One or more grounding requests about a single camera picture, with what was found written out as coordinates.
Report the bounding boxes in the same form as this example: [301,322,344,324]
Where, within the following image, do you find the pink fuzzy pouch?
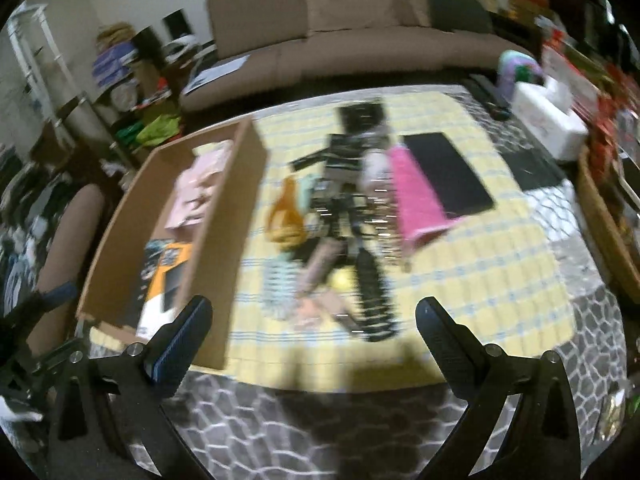
[389,145,459,257]

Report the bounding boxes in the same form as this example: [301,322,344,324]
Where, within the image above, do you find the clear case with orange earplugs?
[294,304,332,332]

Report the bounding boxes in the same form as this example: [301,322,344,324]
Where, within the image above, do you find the mint green brush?
[261,175,322,317]

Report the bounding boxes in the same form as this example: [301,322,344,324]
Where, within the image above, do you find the beige sofa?
[179,0,532,112]

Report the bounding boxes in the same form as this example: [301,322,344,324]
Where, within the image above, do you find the green cloth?
[116,114,182,149]

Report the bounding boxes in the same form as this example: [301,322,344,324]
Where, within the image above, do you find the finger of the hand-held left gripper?
[11,282,80,332]

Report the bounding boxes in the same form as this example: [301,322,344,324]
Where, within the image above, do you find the black rectangular stick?
[289,151,329,172]

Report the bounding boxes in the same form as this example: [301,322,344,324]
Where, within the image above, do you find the dark sofa cushion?
[429,0,494,34]

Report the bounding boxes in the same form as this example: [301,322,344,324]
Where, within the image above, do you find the white foam box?
[511,77,589,162]

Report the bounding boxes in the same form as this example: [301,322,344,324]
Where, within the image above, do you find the black labelled packet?
[324,132,382,182]

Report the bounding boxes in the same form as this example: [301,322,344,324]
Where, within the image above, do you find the cardboard box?
[75,119,269,372]

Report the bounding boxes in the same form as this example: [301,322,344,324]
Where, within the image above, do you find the black flat rectangular pad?
[401,132,497,219]

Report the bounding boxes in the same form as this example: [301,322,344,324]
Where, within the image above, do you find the grey giraffe-pattern blanket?
[100,85,632,480]

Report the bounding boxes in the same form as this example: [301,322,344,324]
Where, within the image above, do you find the wicker basket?
[576,145,640,292]

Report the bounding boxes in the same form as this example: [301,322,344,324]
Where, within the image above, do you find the stack of blue boxes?
[92,42,137,87]

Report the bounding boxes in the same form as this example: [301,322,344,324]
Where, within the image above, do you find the silver metal chain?
[371,186,402,267]

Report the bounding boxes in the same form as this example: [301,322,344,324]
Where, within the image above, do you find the clear packet with black contents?
[336,102,389,137]

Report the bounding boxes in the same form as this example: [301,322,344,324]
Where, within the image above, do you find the white tube rack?
[7,4,72,127]

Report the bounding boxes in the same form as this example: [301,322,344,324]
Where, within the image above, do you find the dark wooden chair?
[55,95,127,172]

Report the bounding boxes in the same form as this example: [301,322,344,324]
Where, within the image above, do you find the purple and green object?
[499,50,544,92]

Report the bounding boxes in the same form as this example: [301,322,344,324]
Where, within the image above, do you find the white headset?
[164,35,197,57]

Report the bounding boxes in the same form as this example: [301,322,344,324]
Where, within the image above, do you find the beige cosmetic tube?
[304,241,347,292]

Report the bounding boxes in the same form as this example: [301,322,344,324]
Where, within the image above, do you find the pile of red printed packages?
[542,25,640,171]

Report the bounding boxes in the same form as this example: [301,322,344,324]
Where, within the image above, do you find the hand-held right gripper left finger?
[47,295,216,480]

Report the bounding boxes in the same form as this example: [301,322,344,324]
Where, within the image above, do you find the yellow plaid cloth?
[190,85,577,392]

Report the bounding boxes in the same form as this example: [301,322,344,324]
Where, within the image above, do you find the small yellow object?
[331,269,359,292]

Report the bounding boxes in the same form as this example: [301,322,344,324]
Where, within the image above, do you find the white paper sheet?
[181,57,249,97]

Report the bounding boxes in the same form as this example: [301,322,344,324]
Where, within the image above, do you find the pink box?
[165,142,234,232]

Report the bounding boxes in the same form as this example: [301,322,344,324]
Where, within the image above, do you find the orange and white drive box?
[135,242,194,342]

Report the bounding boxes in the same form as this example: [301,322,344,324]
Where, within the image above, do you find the pile of clothes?
[0,160,57,312]

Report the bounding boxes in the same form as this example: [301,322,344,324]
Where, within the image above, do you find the black cable bundle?
[309,194,372,247]

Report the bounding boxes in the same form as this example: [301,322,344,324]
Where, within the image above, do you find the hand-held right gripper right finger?
[415,296,581,480]

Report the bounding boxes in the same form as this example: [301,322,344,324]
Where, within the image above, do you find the brown padded chair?
[27,182,109,357]

